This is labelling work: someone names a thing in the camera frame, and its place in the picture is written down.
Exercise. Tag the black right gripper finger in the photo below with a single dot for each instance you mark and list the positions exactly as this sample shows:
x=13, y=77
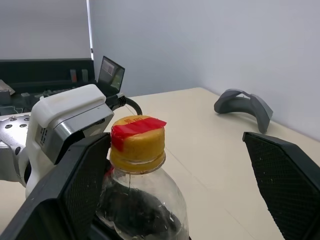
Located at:
x=282, y=180

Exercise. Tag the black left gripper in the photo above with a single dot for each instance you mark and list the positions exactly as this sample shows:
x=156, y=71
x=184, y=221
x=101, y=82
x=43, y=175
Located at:
x=68, y=146

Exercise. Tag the black equipment case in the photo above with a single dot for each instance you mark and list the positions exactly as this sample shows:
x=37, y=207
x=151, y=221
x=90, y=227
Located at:
x=37, y=72

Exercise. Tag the grey curved plastic shell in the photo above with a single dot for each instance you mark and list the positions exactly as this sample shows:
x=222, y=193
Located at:
x=240, y=103

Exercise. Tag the small tilted monitor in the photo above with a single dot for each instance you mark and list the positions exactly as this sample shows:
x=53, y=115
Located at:
x=111, y=73

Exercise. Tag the white vertical strip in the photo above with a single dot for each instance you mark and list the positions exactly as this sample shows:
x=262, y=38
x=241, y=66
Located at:
x=90, y=27

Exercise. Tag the clear bottle with yellow cap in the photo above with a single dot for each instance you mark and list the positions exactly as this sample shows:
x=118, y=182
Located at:
x=140, y=175

